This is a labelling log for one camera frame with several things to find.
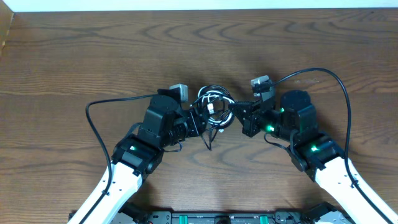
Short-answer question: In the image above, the black USB cable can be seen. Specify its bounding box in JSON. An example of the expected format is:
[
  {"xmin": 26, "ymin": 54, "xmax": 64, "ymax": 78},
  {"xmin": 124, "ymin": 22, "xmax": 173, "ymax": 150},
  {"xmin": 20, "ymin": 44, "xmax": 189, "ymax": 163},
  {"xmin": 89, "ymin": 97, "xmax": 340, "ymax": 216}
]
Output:
[{"xmin": 190, "ymin": 84, "xmax": 236, "ymax": 152}]

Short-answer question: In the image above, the white USB cable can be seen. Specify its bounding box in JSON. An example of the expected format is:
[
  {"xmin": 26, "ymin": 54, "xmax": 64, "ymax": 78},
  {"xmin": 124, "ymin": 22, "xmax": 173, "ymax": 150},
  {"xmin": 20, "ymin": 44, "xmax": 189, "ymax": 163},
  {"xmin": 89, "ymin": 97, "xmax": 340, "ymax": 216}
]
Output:
[{"xmin": 198, "ymin": 90, "xmax": 236, "ymax": 126}]

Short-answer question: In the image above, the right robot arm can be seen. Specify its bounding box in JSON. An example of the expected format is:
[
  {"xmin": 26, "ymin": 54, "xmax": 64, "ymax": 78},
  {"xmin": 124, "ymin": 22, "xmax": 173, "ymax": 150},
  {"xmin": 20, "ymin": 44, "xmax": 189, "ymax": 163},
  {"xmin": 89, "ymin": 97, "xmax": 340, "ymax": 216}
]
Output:
[{"xmin": 229, "ymin": 90, "xmax": 397, "ymax": 223}]

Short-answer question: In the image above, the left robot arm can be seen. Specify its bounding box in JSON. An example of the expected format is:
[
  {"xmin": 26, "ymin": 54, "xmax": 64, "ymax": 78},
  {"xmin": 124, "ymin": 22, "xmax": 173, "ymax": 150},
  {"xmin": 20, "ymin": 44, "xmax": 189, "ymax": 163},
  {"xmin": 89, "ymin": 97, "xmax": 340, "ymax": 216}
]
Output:
[{"xmin": 69, "ymin": 95, "xmax": 210, "ymax": 223}]

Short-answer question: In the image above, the right camera black cable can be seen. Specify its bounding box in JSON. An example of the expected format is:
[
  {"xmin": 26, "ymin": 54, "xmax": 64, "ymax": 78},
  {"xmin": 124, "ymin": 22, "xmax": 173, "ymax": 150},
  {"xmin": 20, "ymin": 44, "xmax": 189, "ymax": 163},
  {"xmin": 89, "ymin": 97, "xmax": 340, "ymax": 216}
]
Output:
[{"xmin": 267, "ymin": 67, "xmax": 396, "ymax": 224}]

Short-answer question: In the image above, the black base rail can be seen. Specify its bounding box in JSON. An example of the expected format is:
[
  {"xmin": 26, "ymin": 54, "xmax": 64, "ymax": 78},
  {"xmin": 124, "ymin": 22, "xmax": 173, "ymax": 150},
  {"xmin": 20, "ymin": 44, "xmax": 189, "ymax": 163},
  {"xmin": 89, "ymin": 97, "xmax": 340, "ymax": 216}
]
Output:
[{"xmin": 68, "ymin": 202, "xmax": 358, "ymax": 224}]

